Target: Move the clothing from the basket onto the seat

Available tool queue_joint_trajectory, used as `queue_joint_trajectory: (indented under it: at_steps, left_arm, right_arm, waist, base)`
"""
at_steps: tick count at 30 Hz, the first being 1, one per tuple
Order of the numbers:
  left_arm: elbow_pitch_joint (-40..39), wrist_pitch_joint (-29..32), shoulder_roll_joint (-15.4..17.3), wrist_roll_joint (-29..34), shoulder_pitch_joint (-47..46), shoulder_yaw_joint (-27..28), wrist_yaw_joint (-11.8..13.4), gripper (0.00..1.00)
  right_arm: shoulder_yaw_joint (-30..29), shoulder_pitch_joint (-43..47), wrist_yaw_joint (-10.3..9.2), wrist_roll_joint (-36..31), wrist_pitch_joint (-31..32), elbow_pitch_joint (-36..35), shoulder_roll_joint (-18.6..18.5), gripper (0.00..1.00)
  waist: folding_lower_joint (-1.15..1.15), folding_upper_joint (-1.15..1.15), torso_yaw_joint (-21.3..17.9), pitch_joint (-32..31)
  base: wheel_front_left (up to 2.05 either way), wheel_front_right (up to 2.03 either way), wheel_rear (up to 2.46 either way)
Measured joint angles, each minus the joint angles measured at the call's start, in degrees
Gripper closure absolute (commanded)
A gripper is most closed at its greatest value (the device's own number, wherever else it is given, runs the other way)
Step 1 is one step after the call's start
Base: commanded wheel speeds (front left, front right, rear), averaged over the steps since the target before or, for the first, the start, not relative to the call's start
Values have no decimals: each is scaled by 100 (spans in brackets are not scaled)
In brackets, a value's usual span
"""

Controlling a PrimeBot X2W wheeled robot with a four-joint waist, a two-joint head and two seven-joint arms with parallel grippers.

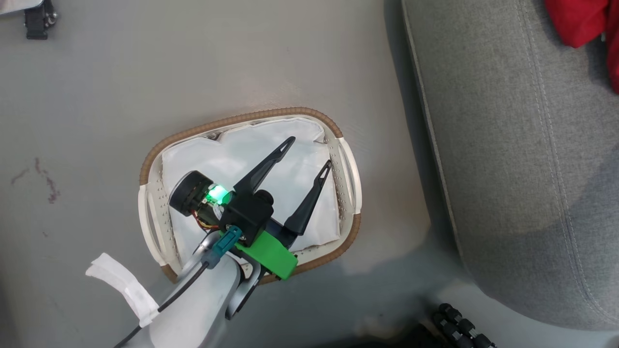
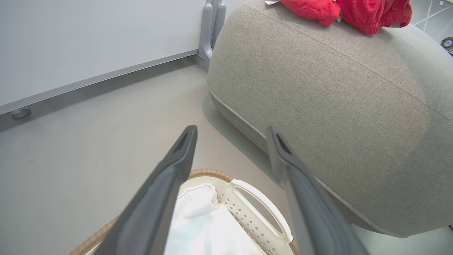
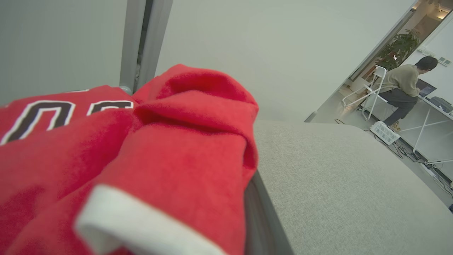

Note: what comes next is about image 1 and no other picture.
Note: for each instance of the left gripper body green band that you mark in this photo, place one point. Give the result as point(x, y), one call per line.
point(271, 253)

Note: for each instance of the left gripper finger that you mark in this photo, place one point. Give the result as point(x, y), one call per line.
point(263, 166)
point(307, 205)

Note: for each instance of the red jersey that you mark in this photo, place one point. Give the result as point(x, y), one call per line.
point(580, 19)

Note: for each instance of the white cloth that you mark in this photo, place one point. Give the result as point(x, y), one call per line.
point(232, 154)

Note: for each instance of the grey fabric sofa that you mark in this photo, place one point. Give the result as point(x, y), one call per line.
point(508, 145)

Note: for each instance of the white laundry basket brown rim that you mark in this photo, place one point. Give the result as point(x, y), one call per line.
point(290, 111)

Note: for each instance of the white tape strip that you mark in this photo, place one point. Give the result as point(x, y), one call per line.
point(125, 285)

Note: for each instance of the black ribbed conduit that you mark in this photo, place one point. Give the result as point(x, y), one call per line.
point(459, 328)

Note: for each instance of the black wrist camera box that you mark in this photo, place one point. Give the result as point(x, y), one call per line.
point(249, 215)

